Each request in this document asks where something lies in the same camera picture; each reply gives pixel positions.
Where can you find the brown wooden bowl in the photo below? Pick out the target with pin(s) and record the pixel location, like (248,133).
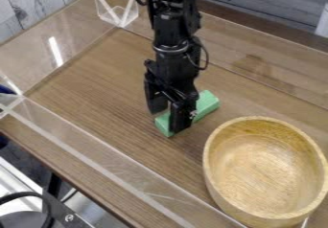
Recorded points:
(265,171)

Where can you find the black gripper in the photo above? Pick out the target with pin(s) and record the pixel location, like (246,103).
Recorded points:
(169,83)

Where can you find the black table leg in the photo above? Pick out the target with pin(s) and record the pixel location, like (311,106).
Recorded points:
(54,185)

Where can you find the green rectangular block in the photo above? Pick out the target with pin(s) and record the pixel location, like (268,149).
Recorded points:
(208,104)

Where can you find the clear acrylic front wall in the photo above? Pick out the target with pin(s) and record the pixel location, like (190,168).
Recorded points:
(127,188)

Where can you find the black metal clamp plate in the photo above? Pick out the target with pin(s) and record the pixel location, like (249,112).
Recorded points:
(63,216)

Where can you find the clear acrylic corner bracket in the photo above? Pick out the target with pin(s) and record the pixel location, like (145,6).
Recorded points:
(116,14)

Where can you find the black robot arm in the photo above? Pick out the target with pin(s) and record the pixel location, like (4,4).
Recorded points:
(174,19)

